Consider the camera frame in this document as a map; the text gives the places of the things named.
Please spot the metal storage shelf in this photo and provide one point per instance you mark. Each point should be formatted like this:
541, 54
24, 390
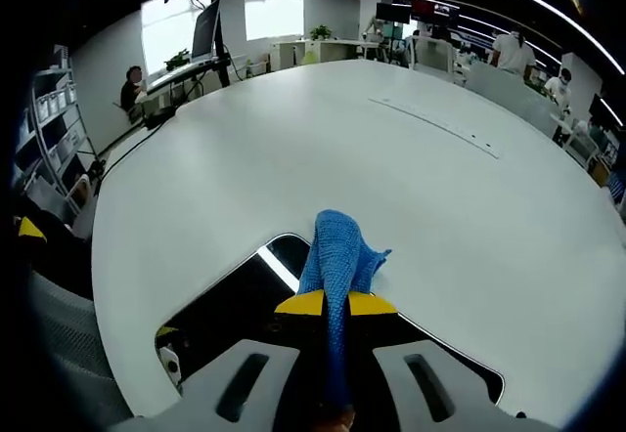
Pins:
51, 119

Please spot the black computer monitor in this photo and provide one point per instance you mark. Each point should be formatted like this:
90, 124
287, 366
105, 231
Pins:
205, 29

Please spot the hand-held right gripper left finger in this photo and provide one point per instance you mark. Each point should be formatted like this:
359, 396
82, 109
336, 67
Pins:
220, 393

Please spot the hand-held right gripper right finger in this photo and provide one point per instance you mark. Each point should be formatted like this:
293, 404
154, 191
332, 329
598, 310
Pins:
415, 402

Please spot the white mesh office chair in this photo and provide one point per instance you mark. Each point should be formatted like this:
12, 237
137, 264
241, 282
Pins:
68, 344

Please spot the white low cabinet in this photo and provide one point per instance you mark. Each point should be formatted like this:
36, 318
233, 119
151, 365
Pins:
323, 51

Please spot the person's right hand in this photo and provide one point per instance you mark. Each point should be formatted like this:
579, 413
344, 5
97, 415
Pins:
344, 424

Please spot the wall television screen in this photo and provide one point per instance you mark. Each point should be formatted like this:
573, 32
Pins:
435, 9

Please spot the green potted plant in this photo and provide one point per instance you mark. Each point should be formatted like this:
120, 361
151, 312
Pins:
321, 32
177, 60

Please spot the blue cleaning cloth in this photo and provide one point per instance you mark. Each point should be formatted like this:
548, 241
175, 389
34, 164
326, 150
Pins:
337, 251

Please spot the black monitor stand pole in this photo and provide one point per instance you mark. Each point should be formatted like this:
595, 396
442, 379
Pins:
220, 26

